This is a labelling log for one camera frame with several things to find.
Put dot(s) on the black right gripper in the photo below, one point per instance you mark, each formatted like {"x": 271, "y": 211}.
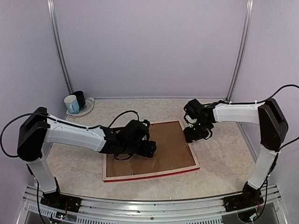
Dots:
{"x": 189, "y": 136}

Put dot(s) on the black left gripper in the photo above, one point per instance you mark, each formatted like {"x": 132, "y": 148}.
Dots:
{"x": 150, "y": 147}

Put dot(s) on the brown cardboard backing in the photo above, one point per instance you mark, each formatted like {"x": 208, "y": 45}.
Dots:
{"x": 168, "y": 154}

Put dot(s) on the red wooden picture frame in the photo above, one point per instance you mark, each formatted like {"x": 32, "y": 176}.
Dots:
{"x": 149, "y": 177}

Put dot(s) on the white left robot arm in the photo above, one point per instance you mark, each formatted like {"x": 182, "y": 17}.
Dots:
{"x": 41, "y": 127}

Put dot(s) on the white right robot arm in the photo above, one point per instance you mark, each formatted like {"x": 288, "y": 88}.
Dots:
{"x": 265, "y": 129}

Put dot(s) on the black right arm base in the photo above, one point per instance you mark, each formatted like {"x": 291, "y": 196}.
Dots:
{"x": 240, "y": 200}

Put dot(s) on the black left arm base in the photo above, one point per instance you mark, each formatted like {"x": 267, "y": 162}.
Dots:
{"x": 62, "y": 202}

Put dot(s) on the white round plate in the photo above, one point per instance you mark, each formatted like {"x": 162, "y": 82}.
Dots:
{"x": 88, "y": 107}

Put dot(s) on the light blue mug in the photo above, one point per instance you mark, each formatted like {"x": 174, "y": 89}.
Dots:
{"x": 72, "y": 104}

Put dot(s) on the dark green mug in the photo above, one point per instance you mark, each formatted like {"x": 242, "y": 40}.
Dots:
{"x": 80, "y": 99}

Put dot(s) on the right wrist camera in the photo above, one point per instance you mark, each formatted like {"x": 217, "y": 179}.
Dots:
{"x": 188, "y": 120}

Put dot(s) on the aluminium front rail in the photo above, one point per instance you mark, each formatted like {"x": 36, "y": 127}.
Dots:
{"x": 207, "y": 210}

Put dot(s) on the right aluminium corner post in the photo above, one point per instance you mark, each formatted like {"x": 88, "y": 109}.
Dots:
{"x": 241, "y": 49}

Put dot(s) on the aluminium corner post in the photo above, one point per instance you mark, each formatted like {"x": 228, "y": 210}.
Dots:
{"x": 58, "y": 45}
{"x": 241, "y": 49}

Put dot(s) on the left aluminium corner post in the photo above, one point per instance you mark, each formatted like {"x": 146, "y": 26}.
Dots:
{"x": 58, "y": 45}

